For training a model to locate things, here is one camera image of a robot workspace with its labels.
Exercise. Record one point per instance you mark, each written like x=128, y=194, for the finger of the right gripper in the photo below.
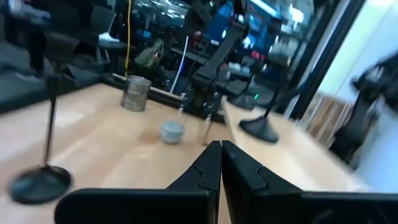
x=208, y=130

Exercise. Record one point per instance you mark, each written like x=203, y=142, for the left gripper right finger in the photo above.
x=264, y=205

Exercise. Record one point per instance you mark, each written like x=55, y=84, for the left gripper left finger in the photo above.
x=186, y=205

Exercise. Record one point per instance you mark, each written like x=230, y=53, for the white speckled bowl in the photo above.
x=172, y=132

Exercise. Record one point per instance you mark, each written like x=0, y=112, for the medium black candlestick holder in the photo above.
x=244, y=102

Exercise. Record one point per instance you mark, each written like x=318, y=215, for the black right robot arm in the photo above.
x=217, y=59

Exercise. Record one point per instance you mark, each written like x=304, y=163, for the olive backpack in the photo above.
x=150, y=56

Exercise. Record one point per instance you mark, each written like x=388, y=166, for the wooden pallet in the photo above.
x=326, y=118

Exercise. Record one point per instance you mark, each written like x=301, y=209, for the black aluminium table frame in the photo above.
x=164, y=100

